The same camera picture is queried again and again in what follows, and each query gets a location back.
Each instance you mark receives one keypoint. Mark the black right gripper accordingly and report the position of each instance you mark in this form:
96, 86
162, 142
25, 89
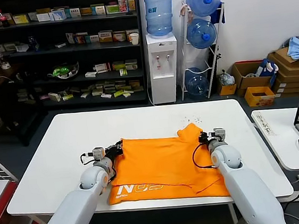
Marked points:
209, 137

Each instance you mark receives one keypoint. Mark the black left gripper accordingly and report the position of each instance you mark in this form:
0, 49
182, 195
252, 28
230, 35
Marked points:
111, 152

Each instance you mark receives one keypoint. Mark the orange t-shirt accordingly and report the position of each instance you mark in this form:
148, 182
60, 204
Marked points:
160, 164

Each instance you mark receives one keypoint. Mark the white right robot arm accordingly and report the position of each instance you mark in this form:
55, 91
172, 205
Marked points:
242, 182

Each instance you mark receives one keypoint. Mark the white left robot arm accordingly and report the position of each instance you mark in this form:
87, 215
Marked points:
73, 205

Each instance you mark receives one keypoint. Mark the small yellow cardboard box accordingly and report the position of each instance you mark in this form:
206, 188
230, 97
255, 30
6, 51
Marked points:
227, 90

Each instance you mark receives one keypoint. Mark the red white medicine box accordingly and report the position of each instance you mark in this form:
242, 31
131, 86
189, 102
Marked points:
102, 68
106, 95

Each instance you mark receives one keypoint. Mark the grey plastic bag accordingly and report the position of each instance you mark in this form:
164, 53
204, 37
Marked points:
225, 78

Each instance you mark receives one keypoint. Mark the handwritten paper label strip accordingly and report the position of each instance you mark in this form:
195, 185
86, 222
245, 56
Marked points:
264, 123

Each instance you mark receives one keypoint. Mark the orange printed cardboard box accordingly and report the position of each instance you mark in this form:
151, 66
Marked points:
259, 100

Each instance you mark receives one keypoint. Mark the open brown cardboard box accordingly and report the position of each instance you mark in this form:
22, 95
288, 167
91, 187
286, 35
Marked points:
250, 83

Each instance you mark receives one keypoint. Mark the white water dispenser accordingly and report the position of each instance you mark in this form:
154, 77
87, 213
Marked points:
163, 75

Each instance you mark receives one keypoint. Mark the small green medicine box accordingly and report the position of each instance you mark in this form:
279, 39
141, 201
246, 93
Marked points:
123, 72

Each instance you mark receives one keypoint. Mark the flat white medicine box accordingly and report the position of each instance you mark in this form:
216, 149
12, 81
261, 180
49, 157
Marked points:
60, 45
91, 75

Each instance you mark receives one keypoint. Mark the white side table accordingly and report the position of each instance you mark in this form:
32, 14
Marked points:
283, 135

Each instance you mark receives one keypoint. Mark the black tripod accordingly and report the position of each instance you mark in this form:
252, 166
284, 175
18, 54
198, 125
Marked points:
218, 54

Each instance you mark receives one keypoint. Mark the white metal jug rack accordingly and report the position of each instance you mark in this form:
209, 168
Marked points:
184, 46

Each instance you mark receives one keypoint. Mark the blue white bag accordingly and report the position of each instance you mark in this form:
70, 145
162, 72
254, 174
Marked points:
265, 67

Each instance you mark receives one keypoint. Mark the glass bowl green snacks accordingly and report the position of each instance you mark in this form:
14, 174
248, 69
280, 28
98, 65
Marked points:
63, 71

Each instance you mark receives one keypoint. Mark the large brown cardboard box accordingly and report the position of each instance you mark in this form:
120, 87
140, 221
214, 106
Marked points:
293, 83

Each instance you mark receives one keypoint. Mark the white paper cup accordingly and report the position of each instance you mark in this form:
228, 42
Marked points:
135, 39

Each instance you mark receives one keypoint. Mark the flat brown cardboard box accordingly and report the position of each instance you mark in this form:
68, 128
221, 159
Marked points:
280, 59

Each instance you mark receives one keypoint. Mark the orange white medicine box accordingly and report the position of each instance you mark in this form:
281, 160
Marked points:
119, 37
81, 39

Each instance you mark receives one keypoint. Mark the black shelving unit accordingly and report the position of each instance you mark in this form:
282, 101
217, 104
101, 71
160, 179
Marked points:
52, 54

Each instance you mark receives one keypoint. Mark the white blue upright box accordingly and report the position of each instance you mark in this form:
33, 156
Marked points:
70, 38

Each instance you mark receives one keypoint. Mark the dark blue hanging cloth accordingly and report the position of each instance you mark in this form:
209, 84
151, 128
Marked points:
217, 16

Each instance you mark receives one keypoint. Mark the pink hanging cloth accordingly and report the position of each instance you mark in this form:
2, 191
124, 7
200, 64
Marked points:
184, 12

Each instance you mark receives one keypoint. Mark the light blue cloth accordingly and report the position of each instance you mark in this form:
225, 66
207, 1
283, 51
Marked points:
296, 49

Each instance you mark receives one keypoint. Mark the labelled blue water jug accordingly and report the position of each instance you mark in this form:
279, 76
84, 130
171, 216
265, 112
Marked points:
158, 14

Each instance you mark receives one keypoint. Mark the small blue bottle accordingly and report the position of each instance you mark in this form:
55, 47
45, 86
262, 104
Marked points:
34, 44

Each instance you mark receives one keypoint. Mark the white green medicine box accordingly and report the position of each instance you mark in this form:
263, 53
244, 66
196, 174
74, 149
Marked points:
98, 10

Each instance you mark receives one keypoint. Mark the colourful upright medicine box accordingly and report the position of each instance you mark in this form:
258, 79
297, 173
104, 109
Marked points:
123, 4

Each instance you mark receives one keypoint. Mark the blue white medicine box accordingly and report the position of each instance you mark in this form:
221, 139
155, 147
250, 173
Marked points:
57, 15

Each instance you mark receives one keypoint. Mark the clear plastic bottle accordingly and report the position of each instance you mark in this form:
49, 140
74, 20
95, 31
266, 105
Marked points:
0, 58

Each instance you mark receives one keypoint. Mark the yellow white medicine box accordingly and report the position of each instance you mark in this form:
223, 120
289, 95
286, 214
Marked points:
20, 19

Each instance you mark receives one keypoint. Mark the cola bottle red cap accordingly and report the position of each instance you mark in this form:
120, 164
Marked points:
3, 20

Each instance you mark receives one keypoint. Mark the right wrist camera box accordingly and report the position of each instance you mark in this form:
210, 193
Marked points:
219, 135

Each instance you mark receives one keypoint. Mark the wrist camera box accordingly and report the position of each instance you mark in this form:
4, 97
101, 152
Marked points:
98, 153
219, 135

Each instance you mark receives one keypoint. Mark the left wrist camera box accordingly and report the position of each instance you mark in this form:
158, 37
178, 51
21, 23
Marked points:
98, 153

